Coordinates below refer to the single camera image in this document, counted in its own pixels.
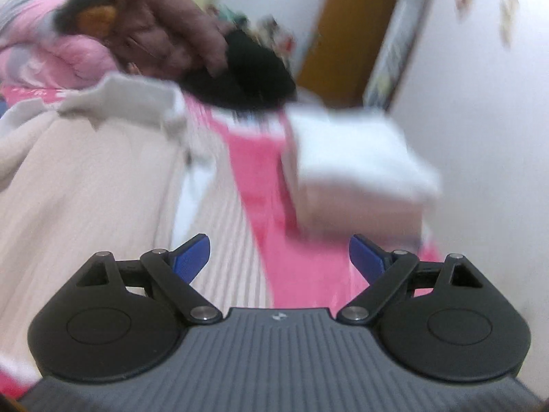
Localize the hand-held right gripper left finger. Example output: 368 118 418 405
76 234 224 324

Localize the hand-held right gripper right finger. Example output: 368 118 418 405
337 234 485 324

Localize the beige ribbed garment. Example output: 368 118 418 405
0 73 269 365

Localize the stack of folded pastel clothes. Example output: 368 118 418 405
281 109 442 241

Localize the pink floral bed blanket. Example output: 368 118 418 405
0 83 442 396

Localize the brown wooden door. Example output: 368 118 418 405
296 0 401 108

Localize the desk clutter of bottles bags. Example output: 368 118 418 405
206 4 296 73

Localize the pink grey floral quilt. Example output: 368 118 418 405
0 0 121 91

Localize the cream hanging cloth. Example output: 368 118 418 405
500 0 522 48

